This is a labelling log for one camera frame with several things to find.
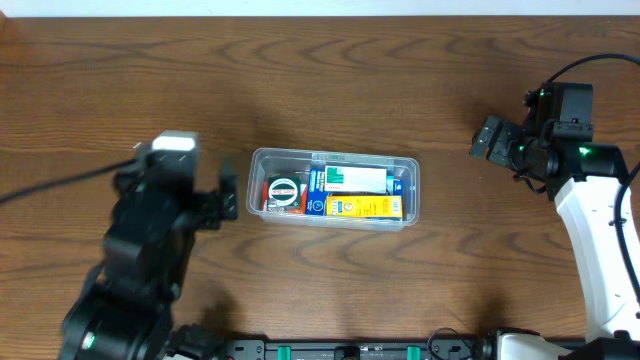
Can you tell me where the white green Panadol box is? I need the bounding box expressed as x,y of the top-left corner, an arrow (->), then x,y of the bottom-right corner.
325,166 -> 387,194

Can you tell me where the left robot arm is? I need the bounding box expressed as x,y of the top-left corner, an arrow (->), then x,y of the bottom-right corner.
59,150 -> 238,360

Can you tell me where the red white medicine box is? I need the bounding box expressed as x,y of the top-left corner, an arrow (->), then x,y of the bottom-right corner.
261,181 -> 308,214

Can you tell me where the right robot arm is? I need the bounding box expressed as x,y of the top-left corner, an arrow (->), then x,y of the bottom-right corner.
470,81 -> 639,359

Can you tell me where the yellow Woods syrup box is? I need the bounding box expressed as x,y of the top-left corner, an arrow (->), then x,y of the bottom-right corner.
326,195 -> 403,219

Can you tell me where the black mounting rail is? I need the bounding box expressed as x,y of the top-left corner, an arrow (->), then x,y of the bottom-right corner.
220,336 -> 476,360

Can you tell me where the left black cable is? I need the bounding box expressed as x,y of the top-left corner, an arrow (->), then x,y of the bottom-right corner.
0,158 -> 139,207

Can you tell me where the clear plastic container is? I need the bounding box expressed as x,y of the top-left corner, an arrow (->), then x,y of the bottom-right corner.
246,148 -> 420,231

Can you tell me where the right black cable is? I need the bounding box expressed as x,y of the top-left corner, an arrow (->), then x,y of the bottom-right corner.
544,52 -> 640,306

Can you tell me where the blue Kool Fever box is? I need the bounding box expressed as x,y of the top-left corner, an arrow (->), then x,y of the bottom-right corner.
305,165 -> 405,221

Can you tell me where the black cable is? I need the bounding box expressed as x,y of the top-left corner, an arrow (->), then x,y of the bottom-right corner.
544,52 -> 640,306
0,158 -> 139,207

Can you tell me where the small green round-logo box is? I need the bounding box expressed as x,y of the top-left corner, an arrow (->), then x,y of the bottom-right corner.
266,176 -> 302,211

